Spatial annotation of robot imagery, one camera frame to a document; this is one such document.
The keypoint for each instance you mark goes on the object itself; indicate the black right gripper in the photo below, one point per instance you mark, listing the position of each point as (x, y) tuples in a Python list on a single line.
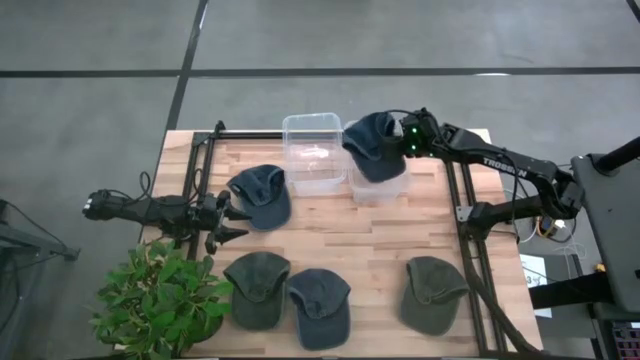
[(420, 132)]

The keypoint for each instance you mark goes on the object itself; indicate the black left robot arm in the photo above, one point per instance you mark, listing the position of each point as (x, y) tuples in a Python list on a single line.
[(150, 210)]

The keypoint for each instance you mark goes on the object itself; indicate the olive green baseball cap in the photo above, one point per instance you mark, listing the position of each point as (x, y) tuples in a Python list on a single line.
[(430, 305), (257, 295)]

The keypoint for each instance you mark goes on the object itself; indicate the black round pole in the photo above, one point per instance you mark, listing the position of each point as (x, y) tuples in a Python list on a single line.
[(620, 155)]

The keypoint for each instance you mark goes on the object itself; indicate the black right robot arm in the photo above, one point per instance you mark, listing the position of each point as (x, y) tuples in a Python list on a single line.
[(500, 161)]

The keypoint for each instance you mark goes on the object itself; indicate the grey metal bracket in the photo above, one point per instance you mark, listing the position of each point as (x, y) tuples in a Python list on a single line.
[(463, 214)]

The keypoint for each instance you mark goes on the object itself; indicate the navy blue baseball cap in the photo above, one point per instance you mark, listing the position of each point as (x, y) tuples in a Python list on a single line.
[(320, 315), (267, 205), (375, 155)]

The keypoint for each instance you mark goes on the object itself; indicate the black crossbar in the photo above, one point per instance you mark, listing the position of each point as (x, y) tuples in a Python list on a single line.
[(570, 291)]

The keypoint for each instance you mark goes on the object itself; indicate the white paper sheet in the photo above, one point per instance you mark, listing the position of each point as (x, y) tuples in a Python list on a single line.
[(536, 287)]

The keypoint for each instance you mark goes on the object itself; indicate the green potted plant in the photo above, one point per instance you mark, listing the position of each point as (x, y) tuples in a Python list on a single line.
[(160, 300)]

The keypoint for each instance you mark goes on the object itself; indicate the grey metal equipment stand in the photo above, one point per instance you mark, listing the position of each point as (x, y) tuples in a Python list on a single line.
[(612, 225)]

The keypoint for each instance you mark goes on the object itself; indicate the clear plastic storage bin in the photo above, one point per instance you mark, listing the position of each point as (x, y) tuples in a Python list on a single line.
[(315, 170), (380, 192)]

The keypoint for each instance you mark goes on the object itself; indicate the black aluminium table frame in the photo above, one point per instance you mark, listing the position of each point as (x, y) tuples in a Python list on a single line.
[(200, 165)]

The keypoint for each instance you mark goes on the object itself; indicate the black floor stand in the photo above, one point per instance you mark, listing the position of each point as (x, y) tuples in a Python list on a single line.
[(35, 240)]

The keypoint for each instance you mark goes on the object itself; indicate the coloured button keypad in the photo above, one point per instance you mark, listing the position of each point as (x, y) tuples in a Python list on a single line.
[(627, 342)]

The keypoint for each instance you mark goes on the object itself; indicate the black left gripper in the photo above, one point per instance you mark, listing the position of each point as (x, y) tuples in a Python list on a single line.
[(214, 220)]

